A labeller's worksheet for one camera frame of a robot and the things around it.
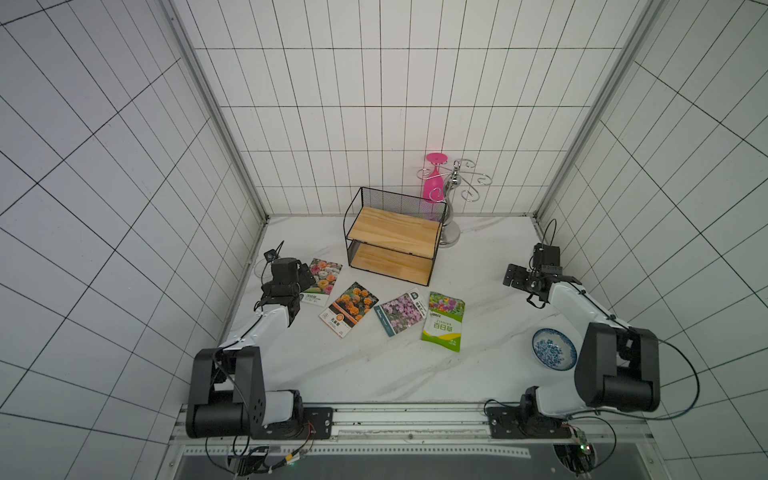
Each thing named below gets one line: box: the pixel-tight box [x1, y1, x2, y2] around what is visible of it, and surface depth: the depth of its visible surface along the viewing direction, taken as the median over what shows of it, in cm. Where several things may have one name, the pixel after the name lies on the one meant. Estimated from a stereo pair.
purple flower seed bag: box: [374, 288, 427, 338], surface depth 94 cm
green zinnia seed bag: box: [421, 291, 466, 353], surface depth 92 cm
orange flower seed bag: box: [318, 281, 380, 338], surface depth 95 cm
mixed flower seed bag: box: [300, 258, 343, 307], surface depth 102 cm
